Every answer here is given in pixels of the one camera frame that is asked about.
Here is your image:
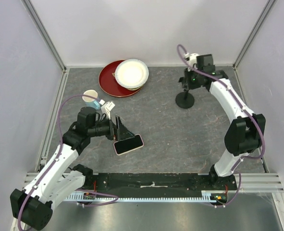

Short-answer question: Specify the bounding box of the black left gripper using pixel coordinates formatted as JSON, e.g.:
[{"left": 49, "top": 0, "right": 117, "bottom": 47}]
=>
[{"left": 88, "top": 115, "right": 135, "bottom": 141}]

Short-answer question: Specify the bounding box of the pink smartphone black screen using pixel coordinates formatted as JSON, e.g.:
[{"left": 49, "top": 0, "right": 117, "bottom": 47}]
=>
[{"left": 113, "top": 134, "right": 144, "bottom": 155}]

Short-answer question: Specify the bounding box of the black phone stand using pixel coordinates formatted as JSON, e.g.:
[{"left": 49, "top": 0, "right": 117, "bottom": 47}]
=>
[{"left": 175, "top": 90, "right": 195, "bottom": 109}]

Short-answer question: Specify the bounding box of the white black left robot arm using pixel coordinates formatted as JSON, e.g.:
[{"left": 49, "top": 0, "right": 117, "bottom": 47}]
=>
[{"left": 10, "top": 107, "right": 135, "bottom": 231}]

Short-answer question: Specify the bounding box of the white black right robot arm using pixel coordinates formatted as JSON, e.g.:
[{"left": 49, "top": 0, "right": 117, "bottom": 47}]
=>
[{"left": 175, "top": 53, "right": 266, "bottom": 190}]

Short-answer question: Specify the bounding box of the blue white paper cup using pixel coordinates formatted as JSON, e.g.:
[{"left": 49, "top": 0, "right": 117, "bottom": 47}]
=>
[{"left": 82, "top": 90, "right": 101, "bottom": 110}]

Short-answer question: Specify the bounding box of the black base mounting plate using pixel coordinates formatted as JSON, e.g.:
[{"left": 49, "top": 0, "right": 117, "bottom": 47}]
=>
[{"left": 81, "top": 173, "right": 237, "bottom": 192}]

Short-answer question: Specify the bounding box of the red round tray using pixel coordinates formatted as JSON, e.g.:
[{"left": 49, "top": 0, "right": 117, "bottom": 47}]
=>
[{"left": 99, "top": 60, "right": 141, "bottom": 98}]

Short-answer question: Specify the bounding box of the patterned plate under white plate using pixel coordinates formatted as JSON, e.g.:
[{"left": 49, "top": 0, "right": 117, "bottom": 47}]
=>
[{"left": 112, "top": 72, "right": 148, "bottom": 90}]

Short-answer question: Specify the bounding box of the white paper plate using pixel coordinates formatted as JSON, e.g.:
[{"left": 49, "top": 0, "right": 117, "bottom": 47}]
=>
[{"left": 114, "top": 59, "right": 149, "bottom": 89}]

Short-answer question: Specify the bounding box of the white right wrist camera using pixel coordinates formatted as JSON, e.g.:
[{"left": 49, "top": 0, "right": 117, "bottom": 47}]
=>
[{"left": 184, "top": 53, "right": 199, "bottom": 69}]

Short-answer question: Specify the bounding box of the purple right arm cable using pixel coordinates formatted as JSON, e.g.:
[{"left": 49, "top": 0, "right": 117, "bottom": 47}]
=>
[{"left": 176, "top": 44, "right": 267, "bottom": 209}]

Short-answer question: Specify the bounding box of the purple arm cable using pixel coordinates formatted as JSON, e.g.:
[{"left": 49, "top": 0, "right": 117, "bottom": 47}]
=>
[
  {"left": 176, "top": 44, "right": 267, "bottom": 209},
  {"left": 17, "top": 95, "right": 120, "bottom": 231}
]

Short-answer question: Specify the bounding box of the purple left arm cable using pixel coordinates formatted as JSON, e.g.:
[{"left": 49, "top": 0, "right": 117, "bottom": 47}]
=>
[{"left": 17, "top": 95, "right": 120, "bottom": 231}]

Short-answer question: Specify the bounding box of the light blue cable duct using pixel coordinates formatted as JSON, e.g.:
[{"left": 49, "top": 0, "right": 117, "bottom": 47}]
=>
[{"left": 64, "top": 191, "right": 228, "bottom": 204}]

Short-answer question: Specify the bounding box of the aluminium frame post right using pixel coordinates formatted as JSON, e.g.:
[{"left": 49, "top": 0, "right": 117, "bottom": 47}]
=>
[{"left": 233, "top": 0, "right": 276, "bottom": 70}]

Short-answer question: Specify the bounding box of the aluminium frame post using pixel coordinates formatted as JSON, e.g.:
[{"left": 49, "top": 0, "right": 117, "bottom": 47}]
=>
[
  {"left": 233, "top": 0, "right": 276, "bottom": 70},
  {"left": 21, "top": 0, "right": 67, "bottom": 72}
]

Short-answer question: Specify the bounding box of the aluminium front rail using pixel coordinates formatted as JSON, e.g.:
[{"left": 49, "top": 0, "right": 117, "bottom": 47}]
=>
[{"left": 21, "top": 172, "right": 284, "bottom": 193}]

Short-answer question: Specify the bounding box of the aluminium frame post left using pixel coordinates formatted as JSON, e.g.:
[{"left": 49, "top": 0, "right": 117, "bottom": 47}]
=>
[{"left": 21, "top": 0, "right": 67, "bottom": 72}]

